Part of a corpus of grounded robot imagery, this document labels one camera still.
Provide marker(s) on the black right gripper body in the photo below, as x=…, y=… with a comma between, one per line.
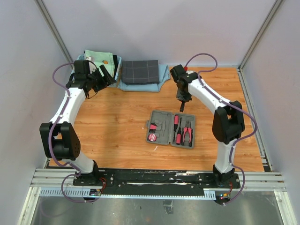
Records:
x=182, y=96

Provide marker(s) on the dark grey checked cloth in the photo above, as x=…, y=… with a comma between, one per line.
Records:
x=140, y=72

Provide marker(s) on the pink black pliers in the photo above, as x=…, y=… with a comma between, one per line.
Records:
x=187, y=134

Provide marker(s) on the pink hex key set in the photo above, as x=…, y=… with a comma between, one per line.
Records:
x=153, y=127

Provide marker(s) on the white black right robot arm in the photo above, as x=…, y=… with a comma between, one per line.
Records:
x=228, y=121

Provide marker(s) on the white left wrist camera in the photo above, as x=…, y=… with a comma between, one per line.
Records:
x=92, y=65

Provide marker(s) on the aluminium frame rail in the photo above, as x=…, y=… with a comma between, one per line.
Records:
x=255, y=181

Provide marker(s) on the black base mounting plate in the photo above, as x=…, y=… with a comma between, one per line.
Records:
x=131, y=182

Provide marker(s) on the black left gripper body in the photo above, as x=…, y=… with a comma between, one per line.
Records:
x=98, y=82

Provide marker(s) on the blue slotted cable duct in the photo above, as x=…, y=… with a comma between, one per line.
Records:
x=90, y=193

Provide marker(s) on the black cloth in basket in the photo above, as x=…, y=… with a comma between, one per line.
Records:
x=115, y=60

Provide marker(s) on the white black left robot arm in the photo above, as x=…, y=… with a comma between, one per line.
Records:
x=59, y=138

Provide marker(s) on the pink utility knife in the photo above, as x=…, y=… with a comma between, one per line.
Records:
x=182, y=106

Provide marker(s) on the light blue folded cloth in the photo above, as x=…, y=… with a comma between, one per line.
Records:
x=164, y=76

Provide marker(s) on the grey plastic tool case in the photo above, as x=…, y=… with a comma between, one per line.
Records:
x=165, y=132

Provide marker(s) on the mint patterned cloth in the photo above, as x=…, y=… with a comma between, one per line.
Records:
x=102, y=58

